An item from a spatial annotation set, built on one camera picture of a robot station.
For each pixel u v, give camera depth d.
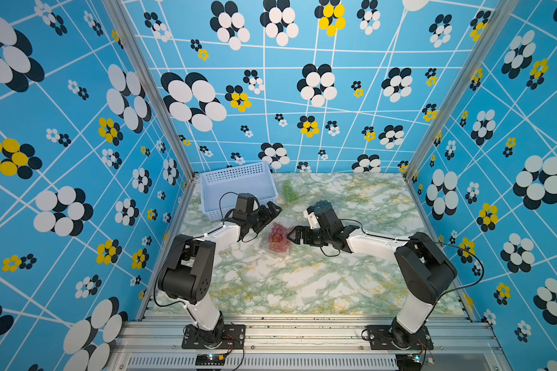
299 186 1.12
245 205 0.74
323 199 1.14
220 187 1.12
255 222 0.81
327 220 0.72
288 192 1.12
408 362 0.70
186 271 0.47
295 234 0.81
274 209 0.85
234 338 0.74
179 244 0.51
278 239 0.91
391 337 0.66
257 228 0.83
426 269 0.47
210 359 0.72
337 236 0.70
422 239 0.50
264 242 0.95
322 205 1.02
